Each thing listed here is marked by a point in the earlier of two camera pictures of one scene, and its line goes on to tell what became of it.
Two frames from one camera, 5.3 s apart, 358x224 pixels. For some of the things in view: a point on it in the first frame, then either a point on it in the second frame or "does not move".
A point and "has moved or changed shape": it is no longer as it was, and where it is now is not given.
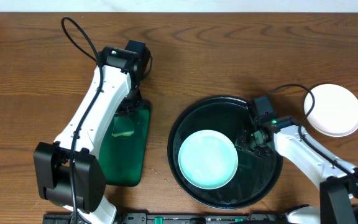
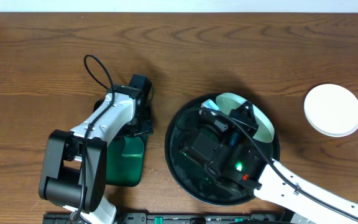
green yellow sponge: (122, 126) has moved or changed shape
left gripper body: (129, 107) -> (146, 125)
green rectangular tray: (123, 157) does not move
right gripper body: (250, 142) -> (228, 138)
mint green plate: (207, 159) has moved or changed shape
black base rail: (174, 218) does not move
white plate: (337, 109) does not move
